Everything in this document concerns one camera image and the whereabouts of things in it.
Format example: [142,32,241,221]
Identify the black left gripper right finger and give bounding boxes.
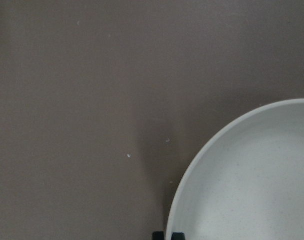
[171,232,185,240]

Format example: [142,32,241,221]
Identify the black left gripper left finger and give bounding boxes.
[152,231,164,240]

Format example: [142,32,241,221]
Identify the white round plate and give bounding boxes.
[165,98,304,240]

